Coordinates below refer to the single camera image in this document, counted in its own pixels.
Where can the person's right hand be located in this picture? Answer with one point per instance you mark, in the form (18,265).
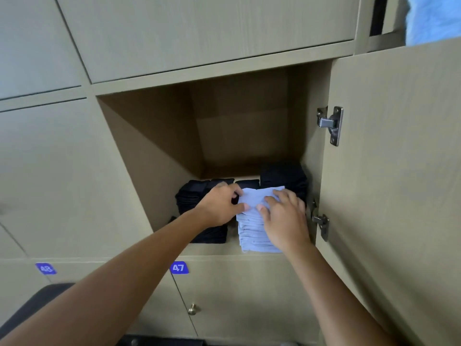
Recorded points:
(288,226)

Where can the person's left hand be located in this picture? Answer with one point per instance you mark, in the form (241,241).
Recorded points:
(216,207)

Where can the person's right little finger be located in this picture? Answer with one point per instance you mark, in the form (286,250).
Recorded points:
(307,214)

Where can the person's left thumb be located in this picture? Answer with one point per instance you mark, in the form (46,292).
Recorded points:
(242,208)

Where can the person's right middle finger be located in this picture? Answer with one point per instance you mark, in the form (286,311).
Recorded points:
(284,196)

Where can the person's right thumb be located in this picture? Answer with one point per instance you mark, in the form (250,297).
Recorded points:
(263,214)

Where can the light blue cloth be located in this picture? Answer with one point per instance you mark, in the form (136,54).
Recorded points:
(254,198)

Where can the person's right forearm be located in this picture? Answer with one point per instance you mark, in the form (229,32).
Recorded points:
(335,306)

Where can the person's left forearm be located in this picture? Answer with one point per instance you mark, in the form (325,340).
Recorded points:
(108,291)

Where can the metal door hinge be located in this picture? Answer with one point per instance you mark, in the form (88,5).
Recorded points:
(321,221)
(333,124)

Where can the tall stack of black cloths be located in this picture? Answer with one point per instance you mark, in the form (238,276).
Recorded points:
(284,176)

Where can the stack of light blue cloths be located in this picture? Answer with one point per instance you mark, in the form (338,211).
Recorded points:
(252,234)

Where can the small black folded cloth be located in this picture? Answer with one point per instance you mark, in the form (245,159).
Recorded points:
(247,184)

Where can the wide stack of black cloths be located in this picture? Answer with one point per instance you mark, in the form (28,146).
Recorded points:
(189,199)

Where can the blue number sticker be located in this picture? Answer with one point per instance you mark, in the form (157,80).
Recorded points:
(179,268)
(46,268)

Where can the open beige cabinet door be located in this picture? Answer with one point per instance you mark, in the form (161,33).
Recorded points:
(396,183)

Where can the brass door knob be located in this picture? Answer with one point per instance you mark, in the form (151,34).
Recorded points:
(192,309)

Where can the beige wooden locker cabinet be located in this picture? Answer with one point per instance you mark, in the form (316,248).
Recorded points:
(144,122)

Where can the black padded seat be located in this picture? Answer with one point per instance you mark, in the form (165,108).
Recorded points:
(32,306)

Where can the light blue hanging fabric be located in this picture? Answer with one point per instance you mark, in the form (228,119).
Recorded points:
(434,17)

